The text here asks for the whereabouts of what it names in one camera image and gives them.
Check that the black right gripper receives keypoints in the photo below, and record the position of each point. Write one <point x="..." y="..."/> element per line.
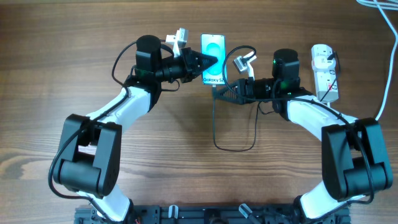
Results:
<point x="246" y="87"/>

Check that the white power strip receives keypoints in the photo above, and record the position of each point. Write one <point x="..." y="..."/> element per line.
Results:
<point x="324" y="68"/>

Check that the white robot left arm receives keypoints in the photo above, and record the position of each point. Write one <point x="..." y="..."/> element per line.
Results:
<point x="87" y="163"/>

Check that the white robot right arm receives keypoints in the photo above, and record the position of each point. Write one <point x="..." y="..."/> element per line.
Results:
<point x="355" y="163"/>

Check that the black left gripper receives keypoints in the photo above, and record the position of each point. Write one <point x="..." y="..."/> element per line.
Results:
<point x="189" y="57"/>

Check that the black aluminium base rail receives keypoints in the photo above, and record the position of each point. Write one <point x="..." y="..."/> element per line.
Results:
<point x="199" y="214"/>

